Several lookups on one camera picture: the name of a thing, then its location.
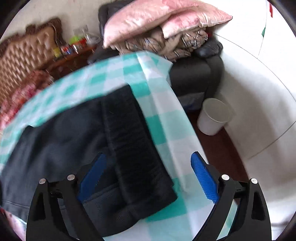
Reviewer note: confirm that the wooden nightstand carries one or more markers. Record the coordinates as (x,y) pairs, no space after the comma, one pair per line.
(67,64)

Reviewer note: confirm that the teal white checkered tablecloth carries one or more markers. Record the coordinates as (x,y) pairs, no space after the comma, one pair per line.
(161,111)

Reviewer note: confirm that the dark pants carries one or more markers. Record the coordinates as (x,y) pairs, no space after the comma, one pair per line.
(69,139)

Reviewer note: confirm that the group of small bottles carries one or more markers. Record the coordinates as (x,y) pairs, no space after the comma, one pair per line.
(74,45)

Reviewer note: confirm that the pink patterned cloth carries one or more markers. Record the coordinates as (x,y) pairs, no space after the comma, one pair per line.
(13,226)

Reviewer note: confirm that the small pink pillow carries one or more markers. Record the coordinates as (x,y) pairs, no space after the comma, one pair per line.
(196,22)

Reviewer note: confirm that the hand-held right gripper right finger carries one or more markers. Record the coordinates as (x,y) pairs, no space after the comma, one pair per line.
(204,179)

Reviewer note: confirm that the beige patterned folded blanket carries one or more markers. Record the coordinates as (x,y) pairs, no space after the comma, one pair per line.
(161,46)

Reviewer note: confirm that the red floral bedding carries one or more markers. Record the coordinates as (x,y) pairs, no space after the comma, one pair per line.
(20,95)

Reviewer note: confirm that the white trash bin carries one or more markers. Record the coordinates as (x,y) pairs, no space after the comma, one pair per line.
(212,125)

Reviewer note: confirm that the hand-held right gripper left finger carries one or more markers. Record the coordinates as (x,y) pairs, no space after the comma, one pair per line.
(92,178)

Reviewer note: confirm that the dark armchair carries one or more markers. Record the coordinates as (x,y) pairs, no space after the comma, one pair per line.
(192,76)

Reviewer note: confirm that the large pink pillow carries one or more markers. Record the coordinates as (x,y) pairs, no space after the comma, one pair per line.
(143,20)

